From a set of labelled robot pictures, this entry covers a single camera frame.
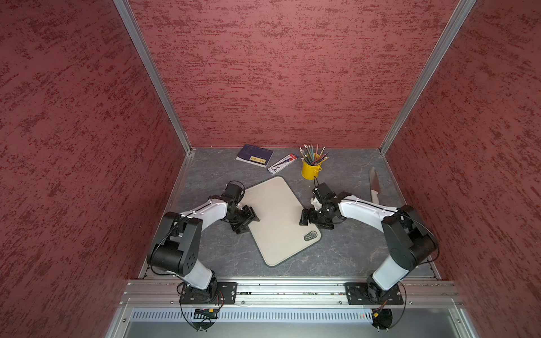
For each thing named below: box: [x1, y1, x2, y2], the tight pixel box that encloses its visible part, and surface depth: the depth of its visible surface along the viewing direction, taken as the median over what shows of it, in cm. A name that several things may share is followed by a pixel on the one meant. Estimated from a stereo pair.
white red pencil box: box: [266, 152, 299, 175], surface depth 115 cm
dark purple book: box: [235, 143, 275, 169], surface depth 120 cm
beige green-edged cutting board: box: [238, 176, 322, 267], surface depth 91 cm
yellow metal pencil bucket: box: [301, 160, 323, 181], surface depth 105 cm
